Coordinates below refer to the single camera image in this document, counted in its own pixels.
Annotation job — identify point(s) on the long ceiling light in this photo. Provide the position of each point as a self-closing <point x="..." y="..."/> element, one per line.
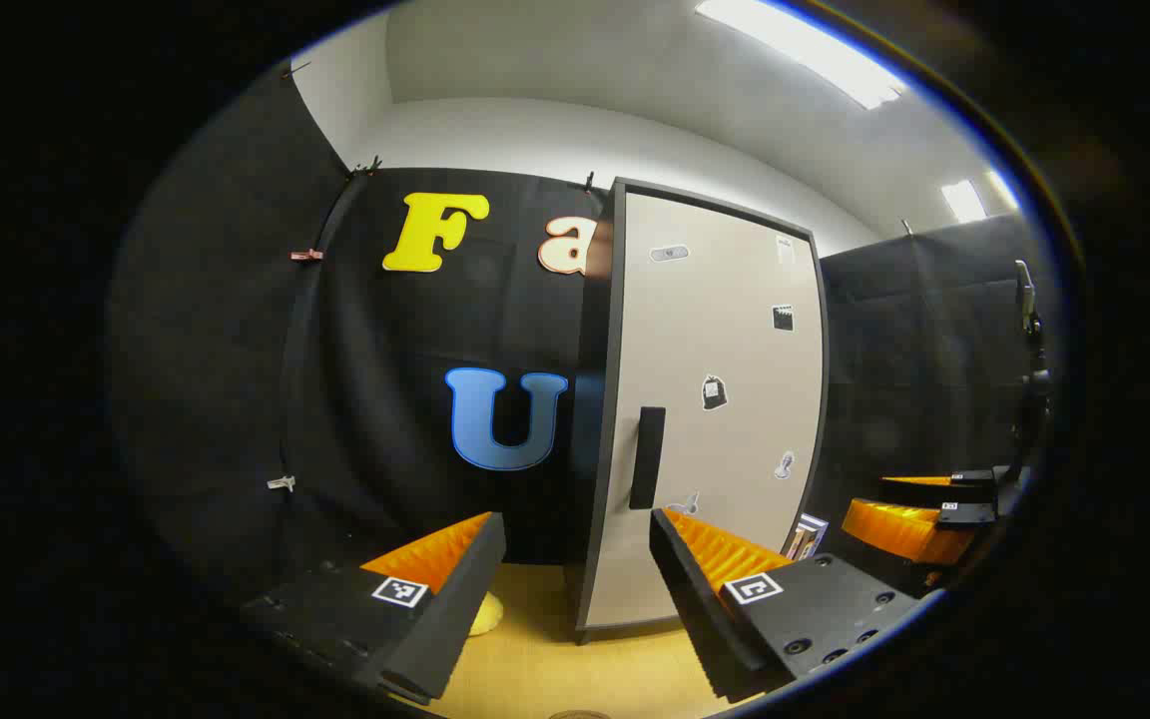
<point x="805" y="50"/>

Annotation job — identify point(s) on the small ceiling light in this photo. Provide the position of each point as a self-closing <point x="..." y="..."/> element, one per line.
<point x="964" y="200"/>

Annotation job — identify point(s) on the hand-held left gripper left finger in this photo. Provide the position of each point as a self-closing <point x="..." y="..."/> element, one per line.
<point x="455" y="619"/>

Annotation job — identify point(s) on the light grey cabinet door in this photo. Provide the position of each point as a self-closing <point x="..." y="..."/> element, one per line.
<point x="725" y="330"/>

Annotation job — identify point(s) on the dark grey cabinet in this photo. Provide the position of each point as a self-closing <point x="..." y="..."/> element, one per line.
<point x="607" y="449"/>

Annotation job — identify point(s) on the white clip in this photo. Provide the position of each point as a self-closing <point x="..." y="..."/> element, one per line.
<point x="281" y="483"/>

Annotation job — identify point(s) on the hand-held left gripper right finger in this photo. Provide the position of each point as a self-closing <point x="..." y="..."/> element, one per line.
<point x="690" y="599"/>

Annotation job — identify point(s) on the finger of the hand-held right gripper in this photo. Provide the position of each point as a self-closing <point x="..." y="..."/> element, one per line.
<point x="974" y="481"/>
<point x="904" y="531"/>

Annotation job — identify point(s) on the black backdrop cloth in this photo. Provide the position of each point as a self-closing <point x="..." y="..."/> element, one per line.
<point x="385" y="399"/>

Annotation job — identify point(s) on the pink clip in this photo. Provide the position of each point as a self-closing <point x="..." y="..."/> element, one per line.
<point x="305" y="256"/>

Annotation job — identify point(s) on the yellow round lump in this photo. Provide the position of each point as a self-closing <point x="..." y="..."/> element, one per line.
<point x="485" y="614"/>

